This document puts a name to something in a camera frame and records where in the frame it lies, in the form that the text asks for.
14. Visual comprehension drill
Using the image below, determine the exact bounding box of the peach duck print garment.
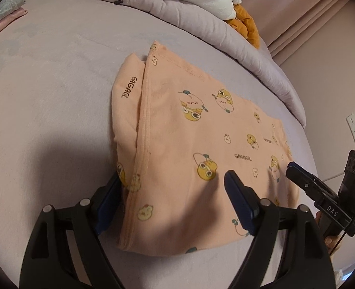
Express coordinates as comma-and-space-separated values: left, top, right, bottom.
112, 42, 299, 256

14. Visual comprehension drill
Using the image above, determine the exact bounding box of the right hand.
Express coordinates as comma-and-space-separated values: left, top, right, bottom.
315, 211, 343, 257

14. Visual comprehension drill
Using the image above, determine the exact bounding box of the lilac duvet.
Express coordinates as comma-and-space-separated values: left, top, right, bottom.
13, 0, 307, 128

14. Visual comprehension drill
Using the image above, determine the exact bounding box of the pink folded cloth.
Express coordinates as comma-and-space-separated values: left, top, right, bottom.
0, 7, 28, 32

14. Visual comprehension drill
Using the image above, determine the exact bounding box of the grey folded cloth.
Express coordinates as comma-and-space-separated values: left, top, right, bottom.
0, 0, 25, 20

